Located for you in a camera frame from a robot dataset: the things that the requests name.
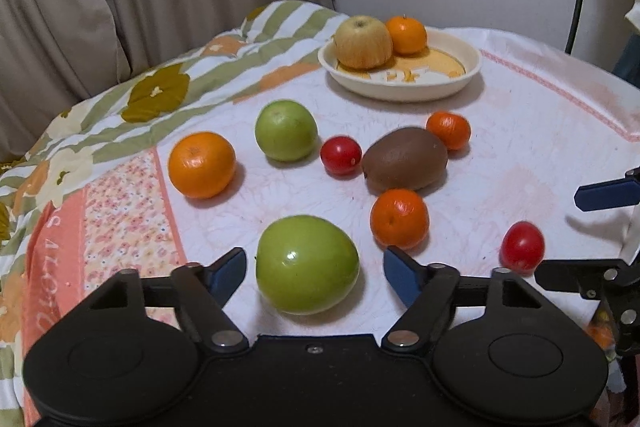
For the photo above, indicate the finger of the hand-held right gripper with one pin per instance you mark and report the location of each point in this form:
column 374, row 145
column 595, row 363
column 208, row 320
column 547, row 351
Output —
column 565, row 274
column 600, row 197

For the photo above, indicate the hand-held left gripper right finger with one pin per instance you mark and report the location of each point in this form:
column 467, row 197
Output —
column 400, row 277

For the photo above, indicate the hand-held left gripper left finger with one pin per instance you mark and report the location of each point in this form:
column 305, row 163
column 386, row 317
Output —
column 227, row 274

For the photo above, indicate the red cherry tomato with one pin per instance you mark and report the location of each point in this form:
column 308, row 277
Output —
column 341, row 155
column 522, row 248

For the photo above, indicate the large green apple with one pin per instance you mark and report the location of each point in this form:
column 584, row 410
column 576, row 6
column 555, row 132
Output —
column 307, row 264

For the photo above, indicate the large orange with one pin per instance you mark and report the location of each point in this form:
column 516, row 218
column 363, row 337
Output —
column 201, row 165

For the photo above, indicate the brown kiwi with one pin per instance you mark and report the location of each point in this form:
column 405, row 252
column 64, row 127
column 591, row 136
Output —
column 405, row 160

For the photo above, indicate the small orange mandarin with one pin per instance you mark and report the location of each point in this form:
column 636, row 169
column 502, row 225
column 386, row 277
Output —
column 448, row 131

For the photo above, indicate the small green apple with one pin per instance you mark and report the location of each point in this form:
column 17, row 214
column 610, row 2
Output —
column 286, row 130

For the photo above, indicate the cream shallow bowl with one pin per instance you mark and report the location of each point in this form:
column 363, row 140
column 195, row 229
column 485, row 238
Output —
column 400, row 89

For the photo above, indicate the floral patchwork blanket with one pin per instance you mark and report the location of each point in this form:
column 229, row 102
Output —
column 525, row 132

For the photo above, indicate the yellow apple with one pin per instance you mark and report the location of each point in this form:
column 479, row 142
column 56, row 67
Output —
column 362, row 42

